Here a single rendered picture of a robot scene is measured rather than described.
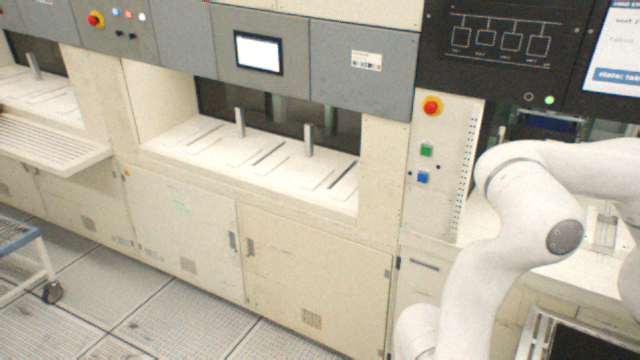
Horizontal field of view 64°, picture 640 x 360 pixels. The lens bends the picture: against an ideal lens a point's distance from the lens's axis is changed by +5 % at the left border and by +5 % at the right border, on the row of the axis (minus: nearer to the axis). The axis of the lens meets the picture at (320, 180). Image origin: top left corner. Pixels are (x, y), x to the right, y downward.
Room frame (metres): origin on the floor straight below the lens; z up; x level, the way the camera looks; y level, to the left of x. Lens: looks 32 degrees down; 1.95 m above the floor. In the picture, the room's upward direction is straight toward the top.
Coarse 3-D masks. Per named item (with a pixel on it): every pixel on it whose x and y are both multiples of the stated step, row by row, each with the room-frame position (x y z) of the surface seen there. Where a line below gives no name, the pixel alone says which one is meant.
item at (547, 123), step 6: (528, 120) 1.86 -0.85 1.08; (534, 120) 1.85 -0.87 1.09; (540, 120) 1.84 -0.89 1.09; (546, 120) 1.83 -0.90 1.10; (552, 120) 1.82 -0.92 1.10; (558, 120) 1.81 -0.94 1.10; (564, 120) 1.80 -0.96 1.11; (534, 126) 1.85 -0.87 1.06; (540, 126) 1.84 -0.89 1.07; (546, 126) 1.83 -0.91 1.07; (552, 126) 1.81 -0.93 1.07; (558, 126) 1.80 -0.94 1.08; (564, 126) 1.80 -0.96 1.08; (558, 132) 1.80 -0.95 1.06; (564, 132) 1.79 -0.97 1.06; (570, 132) 1.78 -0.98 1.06
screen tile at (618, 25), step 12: (612, 24) 1.19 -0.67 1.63; (624, 24) 1.18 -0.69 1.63; (636, 24) 1.17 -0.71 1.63; (612, 48) 1.19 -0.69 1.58; (624, 48) 1.17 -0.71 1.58; (636, 48) 1.16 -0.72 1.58; (600, 60) 1.19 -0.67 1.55; (612, 60) 1.18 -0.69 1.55; (624, 60) 1.17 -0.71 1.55; (636, 60) 1.16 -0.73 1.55
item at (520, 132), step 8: (520, 112) 1.85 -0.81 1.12; (528, 112) 1.81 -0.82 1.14; (536, 112) 1.81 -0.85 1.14; (552, 112) 1.77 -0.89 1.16; (520, 120) 1.87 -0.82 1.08; (568, 120) 1.74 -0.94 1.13; (576, 120) 1.73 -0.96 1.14; (584, 120) 1.73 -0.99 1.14; (520, 128) 1.74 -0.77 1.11; (528, 128) 1.72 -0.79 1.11; (536, 128) 1.71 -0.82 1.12; (512, 136) 1.75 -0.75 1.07; (520, 136) 1.73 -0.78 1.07; (528, 136) 1.72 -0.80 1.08; (536, 136) 1.71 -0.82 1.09; (544, 136) 1.69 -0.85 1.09; (552, 136) 1.68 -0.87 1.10; (560, 136) 1.67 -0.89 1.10; (568, 136) 1.65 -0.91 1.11; (576, 136) 1.64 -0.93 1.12
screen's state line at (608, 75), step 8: (600, 72) 1.19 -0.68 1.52; (608, 72) 1.18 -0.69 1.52; (616, 72) 1.17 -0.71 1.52; (624, 72) 1.17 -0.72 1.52; (632, 72) 1.16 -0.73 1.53; (600, 80) 1.19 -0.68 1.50; (608, 80) 1.18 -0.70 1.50; (616, 80) 1.17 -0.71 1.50; (624, 80) 1.16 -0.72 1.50; (632, 80) 1.16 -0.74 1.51
